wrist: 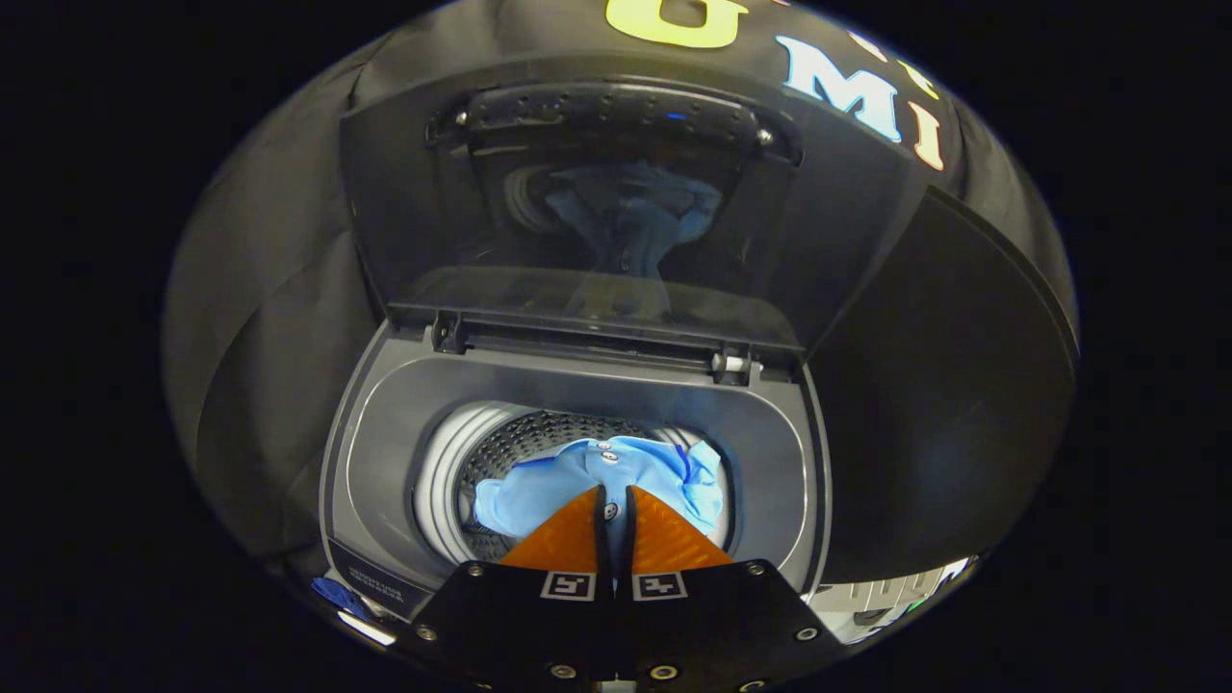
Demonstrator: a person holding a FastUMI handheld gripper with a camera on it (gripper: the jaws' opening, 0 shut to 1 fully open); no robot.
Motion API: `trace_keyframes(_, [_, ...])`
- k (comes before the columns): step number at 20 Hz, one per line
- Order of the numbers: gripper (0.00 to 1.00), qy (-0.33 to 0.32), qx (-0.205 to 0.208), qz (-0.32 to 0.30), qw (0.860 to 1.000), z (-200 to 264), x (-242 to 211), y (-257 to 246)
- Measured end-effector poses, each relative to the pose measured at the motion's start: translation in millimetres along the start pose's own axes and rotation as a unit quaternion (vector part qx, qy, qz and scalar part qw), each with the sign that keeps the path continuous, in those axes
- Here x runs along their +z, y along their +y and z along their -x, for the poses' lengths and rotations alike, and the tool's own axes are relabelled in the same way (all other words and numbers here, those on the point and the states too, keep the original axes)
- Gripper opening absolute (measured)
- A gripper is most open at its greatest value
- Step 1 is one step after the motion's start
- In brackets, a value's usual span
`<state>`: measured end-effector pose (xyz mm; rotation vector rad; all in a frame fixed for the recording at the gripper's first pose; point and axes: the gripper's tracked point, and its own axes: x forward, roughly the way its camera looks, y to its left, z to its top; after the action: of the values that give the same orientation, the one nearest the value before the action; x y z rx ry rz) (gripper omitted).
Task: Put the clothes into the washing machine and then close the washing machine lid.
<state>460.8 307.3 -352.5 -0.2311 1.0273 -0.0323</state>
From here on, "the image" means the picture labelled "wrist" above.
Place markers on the black backdrop cloth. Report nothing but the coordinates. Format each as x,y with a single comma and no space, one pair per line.
269,289

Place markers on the light blue polo shirt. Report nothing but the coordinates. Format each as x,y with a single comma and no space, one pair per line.
558,481

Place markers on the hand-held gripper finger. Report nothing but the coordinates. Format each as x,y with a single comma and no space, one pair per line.
603,549
624,549

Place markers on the dark washing machine lid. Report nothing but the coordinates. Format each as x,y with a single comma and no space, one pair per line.
404,192

